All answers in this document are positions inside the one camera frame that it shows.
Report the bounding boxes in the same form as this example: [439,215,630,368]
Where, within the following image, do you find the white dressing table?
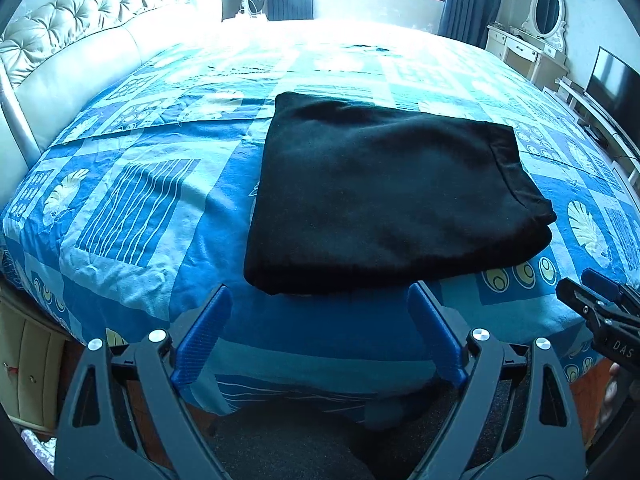
[485,25,568,90]

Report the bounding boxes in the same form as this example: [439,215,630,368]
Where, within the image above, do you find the white oval vanity mirror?
[521,0,566,53]

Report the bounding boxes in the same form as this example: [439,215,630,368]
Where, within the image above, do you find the black flat screen television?
[585,47,640,148]

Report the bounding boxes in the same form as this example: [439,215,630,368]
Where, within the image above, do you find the white tv stand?
[542,79,639,196]

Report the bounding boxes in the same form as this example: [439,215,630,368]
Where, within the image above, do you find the blue patterned bed sheet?
[1,21,639,422]

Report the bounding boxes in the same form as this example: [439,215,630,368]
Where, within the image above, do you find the black pants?
[243,92,556,295]

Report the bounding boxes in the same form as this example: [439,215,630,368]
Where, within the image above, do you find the cream tufted leather headboard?
[1,0,224,203]

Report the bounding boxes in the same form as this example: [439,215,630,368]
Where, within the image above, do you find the cream bedside cabinet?
[0,281,70,434]

